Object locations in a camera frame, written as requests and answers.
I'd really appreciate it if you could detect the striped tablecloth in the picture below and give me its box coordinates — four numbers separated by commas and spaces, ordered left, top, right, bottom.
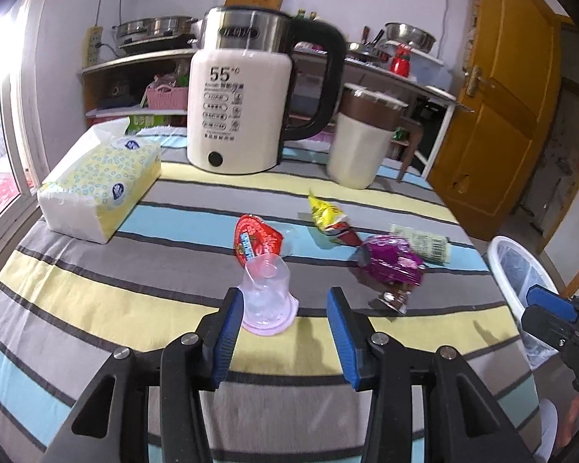
0, 125, 543, 463

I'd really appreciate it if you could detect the black induction cooker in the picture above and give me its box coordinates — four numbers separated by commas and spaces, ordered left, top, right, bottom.
118, 34, 198, 56

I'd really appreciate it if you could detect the steel pan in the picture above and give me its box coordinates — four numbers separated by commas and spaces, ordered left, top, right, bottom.
347, 41, 391, 59

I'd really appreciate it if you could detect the red jelly lid wrapper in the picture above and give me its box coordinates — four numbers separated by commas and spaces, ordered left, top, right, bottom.
234, 213, 284, 266

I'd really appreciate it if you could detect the steel mixing bowl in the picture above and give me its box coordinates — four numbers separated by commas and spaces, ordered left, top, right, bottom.
383, 22, 437, 51

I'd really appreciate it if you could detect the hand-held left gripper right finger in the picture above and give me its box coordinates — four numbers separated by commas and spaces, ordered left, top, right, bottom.
327, 287, 536, 463

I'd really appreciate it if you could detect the cream mug with brown band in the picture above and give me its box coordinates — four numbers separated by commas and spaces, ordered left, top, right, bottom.
325, 83, 425, 190

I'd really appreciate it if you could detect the pink plastic basket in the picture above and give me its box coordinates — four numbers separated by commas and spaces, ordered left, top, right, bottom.
146, 77, 191, 112

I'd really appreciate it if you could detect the yellow white tissue pack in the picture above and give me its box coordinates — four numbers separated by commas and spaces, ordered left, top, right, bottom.
37, 117, 162, 244

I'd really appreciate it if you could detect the yellowed power strip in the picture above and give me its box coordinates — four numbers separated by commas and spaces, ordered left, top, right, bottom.
84, 25, 103, 66

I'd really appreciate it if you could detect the purple snack wrapper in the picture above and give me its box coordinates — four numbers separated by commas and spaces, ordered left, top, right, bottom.
357, 234, 426, 315

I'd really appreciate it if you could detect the clear plastic jelly cup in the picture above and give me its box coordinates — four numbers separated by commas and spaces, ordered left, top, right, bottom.
240, 253, 300, 337

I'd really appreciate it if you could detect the pale labelled packet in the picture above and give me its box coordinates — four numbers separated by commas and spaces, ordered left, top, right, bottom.
388, 223, 452, 265

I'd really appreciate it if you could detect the white plastic tub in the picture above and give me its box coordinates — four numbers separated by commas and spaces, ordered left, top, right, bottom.
412, 47, 445, 66

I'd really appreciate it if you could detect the red plastic bottle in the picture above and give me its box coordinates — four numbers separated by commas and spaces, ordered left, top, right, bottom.
391, 43, 413, 77

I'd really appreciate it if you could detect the window frame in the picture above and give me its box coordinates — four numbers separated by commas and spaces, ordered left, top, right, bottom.
0, 72, 44, 252

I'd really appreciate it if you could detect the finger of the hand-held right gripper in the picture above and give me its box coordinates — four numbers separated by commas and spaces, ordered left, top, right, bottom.
520, 305, 579, 362
526, 286, 579, 329

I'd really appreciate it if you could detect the brass door handle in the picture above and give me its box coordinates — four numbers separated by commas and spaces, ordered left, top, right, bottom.
464, 65, 486, 97

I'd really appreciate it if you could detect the cream steel electric kettle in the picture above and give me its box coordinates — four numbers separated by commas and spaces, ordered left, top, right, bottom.
187, 6, 347, 177

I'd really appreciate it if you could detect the wooden door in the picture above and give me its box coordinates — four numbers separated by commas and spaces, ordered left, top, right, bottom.
425, 0, 577, 242

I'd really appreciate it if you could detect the grey kitchen shelf counter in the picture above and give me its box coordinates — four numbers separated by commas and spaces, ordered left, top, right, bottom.
80, 41, 459, 179

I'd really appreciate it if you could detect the white rimmed bin with liner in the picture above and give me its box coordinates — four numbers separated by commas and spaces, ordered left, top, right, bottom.
487, 235, 567, 370

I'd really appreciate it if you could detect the green printed box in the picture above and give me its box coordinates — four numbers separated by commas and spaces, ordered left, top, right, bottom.
127, 113, 189, 137

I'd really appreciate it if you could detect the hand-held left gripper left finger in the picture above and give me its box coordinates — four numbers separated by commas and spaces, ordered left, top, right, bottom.
41, 287, 246, 463

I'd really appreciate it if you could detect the steel hot pot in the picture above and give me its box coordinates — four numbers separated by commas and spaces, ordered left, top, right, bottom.
112, 15, 200, 42

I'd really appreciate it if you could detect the person's leg in grey pants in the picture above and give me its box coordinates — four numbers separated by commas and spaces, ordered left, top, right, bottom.
533, 398, 559, 462

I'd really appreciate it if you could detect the yellow snack wrapper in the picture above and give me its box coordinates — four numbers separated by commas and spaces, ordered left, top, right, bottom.
308, 192, 362, 248

